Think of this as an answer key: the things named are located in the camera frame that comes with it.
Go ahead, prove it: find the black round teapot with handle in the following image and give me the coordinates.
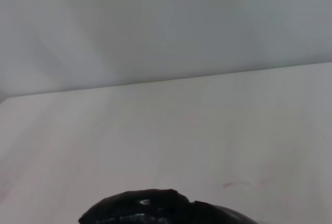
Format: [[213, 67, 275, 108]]
[[78, 188, 258, 224]]

